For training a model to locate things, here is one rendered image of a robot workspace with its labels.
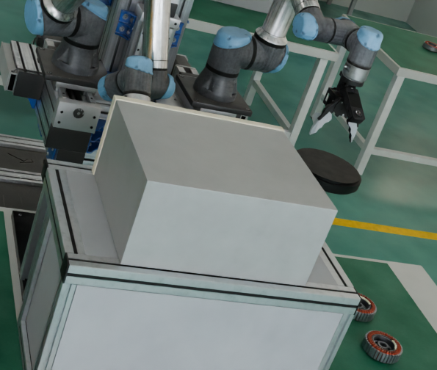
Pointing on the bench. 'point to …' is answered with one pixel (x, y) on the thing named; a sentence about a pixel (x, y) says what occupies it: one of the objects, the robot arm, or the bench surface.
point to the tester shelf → (89, 194)
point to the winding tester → (208, 194)
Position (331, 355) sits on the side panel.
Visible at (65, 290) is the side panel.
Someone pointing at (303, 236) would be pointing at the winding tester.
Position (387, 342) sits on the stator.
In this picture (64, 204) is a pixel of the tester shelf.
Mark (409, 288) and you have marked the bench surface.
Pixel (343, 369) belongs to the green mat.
